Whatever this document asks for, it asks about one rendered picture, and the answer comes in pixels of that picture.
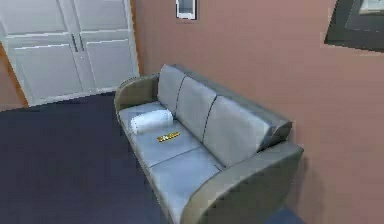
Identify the yellow remote control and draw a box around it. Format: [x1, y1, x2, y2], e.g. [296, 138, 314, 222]
[156, 131, 181, 143]

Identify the white pillow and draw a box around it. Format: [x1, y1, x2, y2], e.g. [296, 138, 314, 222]
[129, 109, 174, 135]

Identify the grey sofa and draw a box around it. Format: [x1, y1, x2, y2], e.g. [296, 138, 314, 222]
[113, 63, 305, 224]

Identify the white framed picture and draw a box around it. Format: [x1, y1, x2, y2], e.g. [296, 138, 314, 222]
[175, 0, 198, 21]

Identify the white cupboard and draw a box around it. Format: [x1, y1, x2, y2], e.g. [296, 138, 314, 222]
[0, 0, 141, 107]

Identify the black framed picture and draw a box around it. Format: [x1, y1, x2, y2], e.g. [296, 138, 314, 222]
[323, 0, 384, 53]

